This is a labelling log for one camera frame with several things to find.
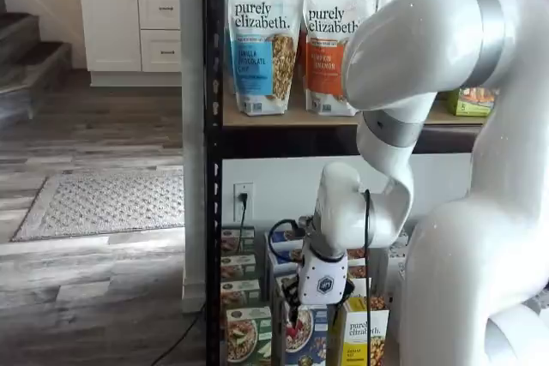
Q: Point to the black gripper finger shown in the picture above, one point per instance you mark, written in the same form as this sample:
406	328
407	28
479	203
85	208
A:
293	301
348	289

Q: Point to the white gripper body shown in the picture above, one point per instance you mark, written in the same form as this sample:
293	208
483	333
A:
321	280

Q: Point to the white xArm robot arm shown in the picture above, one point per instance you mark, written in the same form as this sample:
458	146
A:
472	254

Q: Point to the yellow purely elizabeth box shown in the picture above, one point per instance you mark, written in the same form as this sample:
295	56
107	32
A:
358	284
356	254
356	336

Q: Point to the green apple cinnamon oatmeal box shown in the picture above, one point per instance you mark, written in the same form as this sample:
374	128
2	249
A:
249	336
238	267
240	295
233	239

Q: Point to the green Bobo's apple pie box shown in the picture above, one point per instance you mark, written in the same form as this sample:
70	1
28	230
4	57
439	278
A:
472	102

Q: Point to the grey patterned floor rug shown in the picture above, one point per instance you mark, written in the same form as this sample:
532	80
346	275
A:
107	207

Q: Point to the orange purely elizabeth granola bag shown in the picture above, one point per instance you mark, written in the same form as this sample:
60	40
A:
326	66
302	66

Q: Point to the black metal shelving rack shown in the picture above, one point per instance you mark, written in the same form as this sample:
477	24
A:
213	83

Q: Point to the blue purely elizabeth granola bag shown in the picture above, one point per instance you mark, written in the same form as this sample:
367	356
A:
257	61

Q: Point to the white kitchen cabinet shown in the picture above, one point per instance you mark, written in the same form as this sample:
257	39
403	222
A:
111	23

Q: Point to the dark wooden stairs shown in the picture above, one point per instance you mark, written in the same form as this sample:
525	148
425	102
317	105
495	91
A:
25	49

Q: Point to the white wall outlet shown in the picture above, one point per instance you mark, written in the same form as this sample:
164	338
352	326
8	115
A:
249	211

